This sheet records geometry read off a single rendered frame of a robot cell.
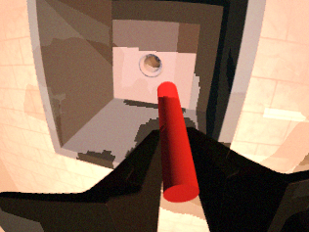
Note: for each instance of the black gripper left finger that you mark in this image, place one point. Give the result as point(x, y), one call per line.
point(127, 200)

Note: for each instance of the red peg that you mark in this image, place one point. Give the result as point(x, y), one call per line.
point(179, 180)

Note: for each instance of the grey open box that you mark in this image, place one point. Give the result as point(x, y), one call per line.
point(72, 45)

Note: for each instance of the pink square plate with hole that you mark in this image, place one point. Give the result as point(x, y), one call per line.
point(137, 43)

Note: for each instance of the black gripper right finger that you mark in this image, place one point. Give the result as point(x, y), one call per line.
point(240, 195)

